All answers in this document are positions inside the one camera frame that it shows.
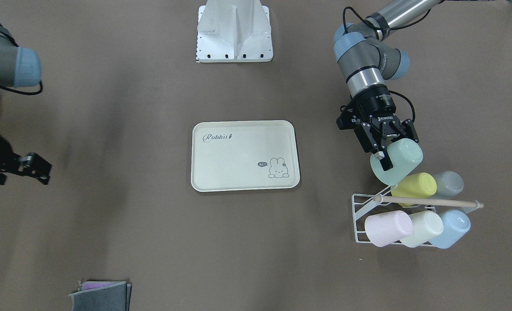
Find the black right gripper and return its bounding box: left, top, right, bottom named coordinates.
left=0, top=134, right=52, bottom=185

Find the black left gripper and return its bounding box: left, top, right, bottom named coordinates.
left=336, top=84, right=420, bottom=171

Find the green plastic cup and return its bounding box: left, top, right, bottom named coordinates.
left=370, top=138, right=423, bottom=186

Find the cream rabbit print tray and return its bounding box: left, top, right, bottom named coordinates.
left=191, top=120, right=301, bottom=192

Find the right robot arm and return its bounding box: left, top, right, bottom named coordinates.
left=0, top=23, right=52, bottom=185

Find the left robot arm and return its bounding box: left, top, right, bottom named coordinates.
left=334, top=0, right=441, bottom=171

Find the yellow plastic cup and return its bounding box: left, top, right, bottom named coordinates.
left=391, top=172, right=437, bottom=199

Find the grey plastic cup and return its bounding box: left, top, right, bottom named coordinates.
left=429, top=171, right=464, bottom=200

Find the pink plastic cup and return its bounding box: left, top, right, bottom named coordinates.
left=364, top=210, right=414, bottom=247

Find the cream white plastic cup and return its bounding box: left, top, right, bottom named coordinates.
left=400, top=210, right=444, bottom=248

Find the blue plastic cup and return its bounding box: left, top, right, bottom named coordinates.
left=429, top=209, right=471, bottom=249

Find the folded grey cloth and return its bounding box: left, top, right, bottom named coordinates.
left=68, top=281, right=132, bottom=311

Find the white wire cup rack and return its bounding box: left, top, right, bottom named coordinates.
left=351, top=187, right=484, bottom=248

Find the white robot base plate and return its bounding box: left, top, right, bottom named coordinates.
left=195, top=0, right=273, bottom=63

